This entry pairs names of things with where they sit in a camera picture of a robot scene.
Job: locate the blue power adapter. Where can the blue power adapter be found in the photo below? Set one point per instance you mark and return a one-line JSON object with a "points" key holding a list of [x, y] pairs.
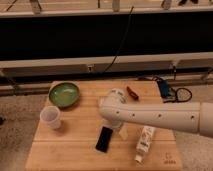
{"points": [[164, 88]]}

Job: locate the white plastic bottle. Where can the white plastic bottle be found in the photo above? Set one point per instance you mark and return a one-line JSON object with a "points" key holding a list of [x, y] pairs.
{"points": [[144, 143]]}

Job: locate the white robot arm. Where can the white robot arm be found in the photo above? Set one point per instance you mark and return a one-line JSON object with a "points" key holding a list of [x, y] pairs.
{"points": [[194, 117]]}

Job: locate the white ceramic cup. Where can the white ceramic cup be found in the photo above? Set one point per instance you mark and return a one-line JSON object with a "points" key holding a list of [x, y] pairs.
{"points": [[50, 115]]}

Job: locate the black rectangular eraser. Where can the black rectangular eraser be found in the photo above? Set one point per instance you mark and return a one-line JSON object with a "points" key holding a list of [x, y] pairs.
{"points": [[104, 139]]}

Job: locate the green ceramic bowl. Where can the green ceramic bowl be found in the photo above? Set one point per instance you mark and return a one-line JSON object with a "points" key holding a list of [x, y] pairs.
{"points": [[64, 94]]}

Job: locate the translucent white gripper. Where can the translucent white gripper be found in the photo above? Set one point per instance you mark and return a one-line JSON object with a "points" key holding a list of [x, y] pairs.
{"points": [[120, 127]]}

